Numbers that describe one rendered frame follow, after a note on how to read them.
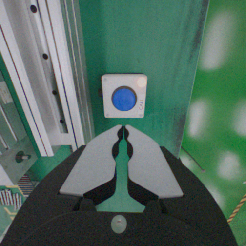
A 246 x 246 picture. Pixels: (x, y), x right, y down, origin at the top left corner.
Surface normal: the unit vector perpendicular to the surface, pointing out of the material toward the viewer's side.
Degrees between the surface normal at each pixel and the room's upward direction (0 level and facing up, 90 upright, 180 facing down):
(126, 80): 0
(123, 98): 3
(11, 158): 90
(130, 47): 0
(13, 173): 90
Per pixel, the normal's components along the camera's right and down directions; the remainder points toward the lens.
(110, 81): -0.02, 0.46
